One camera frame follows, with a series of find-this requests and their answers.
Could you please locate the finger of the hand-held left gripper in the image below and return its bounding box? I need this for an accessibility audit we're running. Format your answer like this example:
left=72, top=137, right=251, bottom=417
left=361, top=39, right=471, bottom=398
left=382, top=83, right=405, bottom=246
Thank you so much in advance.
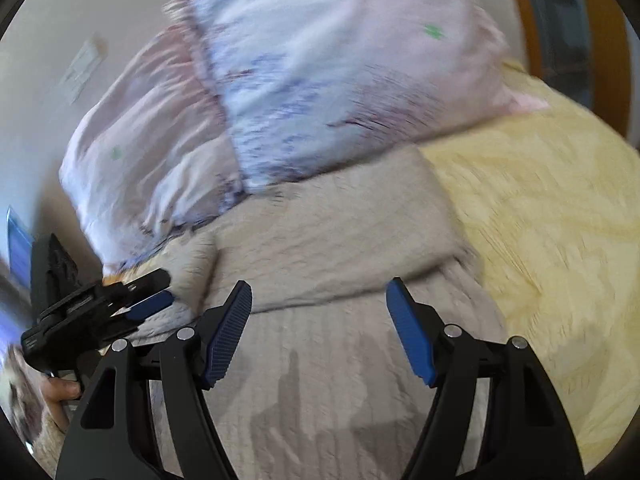
left=112, top=290, right=176, bottom=323
left=102, top=267, right=172, bottom=297

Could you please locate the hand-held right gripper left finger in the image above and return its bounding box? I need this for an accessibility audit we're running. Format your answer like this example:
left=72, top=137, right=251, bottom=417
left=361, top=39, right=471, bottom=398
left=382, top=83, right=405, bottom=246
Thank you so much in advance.
left=55, top=280, right=253, bottom=480

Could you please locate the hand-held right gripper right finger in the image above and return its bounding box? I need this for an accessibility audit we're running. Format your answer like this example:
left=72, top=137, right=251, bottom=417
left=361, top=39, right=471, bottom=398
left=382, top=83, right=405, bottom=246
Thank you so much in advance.
left=386, top=277, right=586, bottom=480

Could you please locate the beige cable knit sweater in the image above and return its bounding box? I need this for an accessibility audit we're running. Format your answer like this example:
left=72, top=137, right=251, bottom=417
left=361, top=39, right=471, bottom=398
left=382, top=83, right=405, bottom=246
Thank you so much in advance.
left=100, top=145, right=508, bottom=480

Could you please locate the person's left hand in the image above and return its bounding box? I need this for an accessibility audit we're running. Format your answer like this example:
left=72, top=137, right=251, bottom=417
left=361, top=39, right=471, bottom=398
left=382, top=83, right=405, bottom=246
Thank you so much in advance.
left=42, top=375, right=83, bottom=433

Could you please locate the white floral pillow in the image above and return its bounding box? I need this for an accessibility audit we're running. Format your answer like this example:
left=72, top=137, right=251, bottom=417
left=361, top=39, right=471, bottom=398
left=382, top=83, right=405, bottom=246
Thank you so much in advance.
left=59, top=25, right=251, bottom=271

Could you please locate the yellow patterned bedsheet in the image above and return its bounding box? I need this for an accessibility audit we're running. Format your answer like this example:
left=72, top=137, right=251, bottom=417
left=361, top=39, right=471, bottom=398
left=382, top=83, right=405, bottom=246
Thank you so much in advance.
left=100, top=60, right=640, bottom=471

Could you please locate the blue floral pillow pink border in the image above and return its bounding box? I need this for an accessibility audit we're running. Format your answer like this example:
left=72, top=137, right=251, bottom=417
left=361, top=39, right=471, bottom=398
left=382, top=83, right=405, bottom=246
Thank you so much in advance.
left=165, top=0, right=548, bottom=196

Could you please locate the wooden framed glass door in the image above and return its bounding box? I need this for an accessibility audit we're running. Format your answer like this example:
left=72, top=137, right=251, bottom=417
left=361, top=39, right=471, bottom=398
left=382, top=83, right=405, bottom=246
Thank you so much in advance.
left=500, top=0, right=640, bottom=151

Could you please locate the white wall switch plate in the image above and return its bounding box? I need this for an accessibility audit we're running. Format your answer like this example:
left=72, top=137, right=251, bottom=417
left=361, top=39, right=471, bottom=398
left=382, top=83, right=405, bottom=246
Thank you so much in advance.
left=59, top=37, right=108, bottom=106

